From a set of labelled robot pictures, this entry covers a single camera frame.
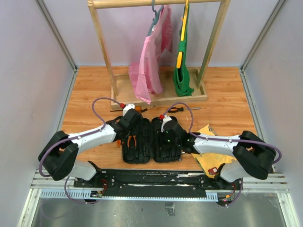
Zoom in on pink garment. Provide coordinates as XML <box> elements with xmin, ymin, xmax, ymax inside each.
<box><xmin>128</xmin><ymin>5</ymin><xmax>173</xmax><ymax>104</ymax></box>

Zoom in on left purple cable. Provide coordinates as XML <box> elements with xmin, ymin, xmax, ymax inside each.
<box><xmin>38</xmin><ymin>97</ymin><xmax>125</xmax><ymax>205</ymax></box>

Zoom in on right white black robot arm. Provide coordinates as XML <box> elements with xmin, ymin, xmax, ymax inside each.
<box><xmin>161</xmin><ymin>120</ymin><xmax>276</xmax><ymax>189</ymax></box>

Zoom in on yellow cartoon cloth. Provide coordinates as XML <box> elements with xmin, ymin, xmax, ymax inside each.
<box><xmin>191</xmin><ymin>124</ymin><xmax>234</xmax><ymax>178</ymax></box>

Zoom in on orange handled awl screwdriver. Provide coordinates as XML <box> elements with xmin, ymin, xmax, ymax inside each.
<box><xmin>111</xmin><ymin>106</ymin><xmax>142</xmax><ymax>112</ymax></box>

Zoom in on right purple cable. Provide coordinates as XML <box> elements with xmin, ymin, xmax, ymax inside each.
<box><xmin>159</xmin><ymin>102</ymin><xmax>282</xmax><ymax>209</ymax></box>

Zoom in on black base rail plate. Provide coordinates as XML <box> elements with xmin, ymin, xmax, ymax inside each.
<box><xmin>73</xmin><ymin>169</ymin><xmax>240</xmax><ymax>191</ymax></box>

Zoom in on black orange handled screwdriver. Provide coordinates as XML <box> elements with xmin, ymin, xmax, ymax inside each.
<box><xmin>168</xmin><ymin>107</ymin><xmax>189</xmax><ymax>113</ymax></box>

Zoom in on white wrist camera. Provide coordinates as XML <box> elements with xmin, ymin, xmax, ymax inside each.
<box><xmin>123</xmin><ymin>104</ymin><xmax>135</xmax><ymax>116</ymax></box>
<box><xmin>161</xmin><ymin>115</ymin><xmax>172</xmax><ymax>132</ymax></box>

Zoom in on slotted aluminium cable duct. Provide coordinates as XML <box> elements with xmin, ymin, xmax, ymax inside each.
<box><xmin>40</xmin><ymin>186</ymin><xmax>218</xmax><ymax>202</ymax></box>

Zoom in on purple cable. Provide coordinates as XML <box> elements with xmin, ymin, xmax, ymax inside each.
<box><xmin>38</xmin><ymin>97</ymin><xmax>125</xmax><ymax>205</ymax></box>
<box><xmin>159</xmin><ymin>102</ymin><xmax>282</xmax><ymax>209</ymax></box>

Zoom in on orange handled needle nose pliers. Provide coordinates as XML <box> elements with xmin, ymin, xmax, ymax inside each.
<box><xmin>127</xmin><ymin>135</ymin><xmax>137</xmax><ymax>149</ymax></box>

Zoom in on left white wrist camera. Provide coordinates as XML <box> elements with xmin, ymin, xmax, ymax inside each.
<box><xmin>123</xmin><ymin>104</ymin><xmax>135</xmax><ymax>116</ymax></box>

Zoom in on black plastic tool case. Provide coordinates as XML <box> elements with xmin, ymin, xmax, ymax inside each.
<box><xmin>117</xmin><ymin>118</ymin><xmax>181</xmax><ymax>164</ymax></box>

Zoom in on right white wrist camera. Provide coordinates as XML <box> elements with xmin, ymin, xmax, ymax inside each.
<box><xmin>161</xmin><ymin>115</ymin><xmax>172</xmax><ymax>132</ymax></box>

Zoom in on green garment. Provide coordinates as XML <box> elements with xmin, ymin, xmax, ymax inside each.
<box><xmin>173</xmin><ymin>4</ymin><xmax>194</xmax><ymax>97</ymax></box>

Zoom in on small orange black screwdriver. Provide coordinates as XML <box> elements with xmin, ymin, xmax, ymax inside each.
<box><xmin>140</xmin><ymin>106</ymin><xmax>155</xmax><ymax>113</ymax></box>

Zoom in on teal clothes hanger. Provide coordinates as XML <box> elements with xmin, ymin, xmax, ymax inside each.
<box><xmin>147</xmin><ymin>0</ymin><xmax>164</xmax><ymax>36</ymax></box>

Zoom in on yellow clothes hanger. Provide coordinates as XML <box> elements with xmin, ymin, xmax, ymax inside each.
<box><xmin>176</xmin><ymin>0</ymin><xmax>189</xmax><ymax>69</ymax></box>

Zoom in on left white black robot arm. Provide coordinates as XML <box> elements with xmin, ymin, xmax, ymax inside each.
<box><xmin>38</xmin><ymin>109</ymin><xmax>143</xmax><ymax>187</ymax></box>

